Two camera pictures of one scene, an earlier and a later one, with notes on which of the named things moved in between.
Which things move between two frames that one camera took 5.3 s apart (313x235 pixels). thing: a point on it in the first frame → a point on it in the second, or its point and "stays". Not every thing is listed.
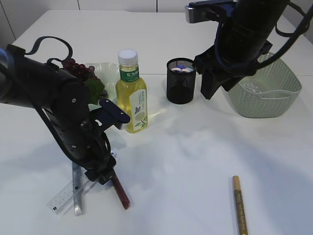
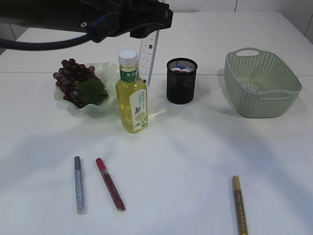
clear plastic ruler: (64, 199) → (148, 51)
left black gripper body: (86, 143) → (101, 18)
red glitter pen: (121, 191) → (110, 184)
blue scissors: (182, 66) stays
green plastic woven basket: (270, 92) stays
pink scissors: (187, 69) stays
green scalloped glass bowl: (107, 72) stays
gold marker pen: (240, 214) stays
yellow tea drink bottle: (131, 95) stays
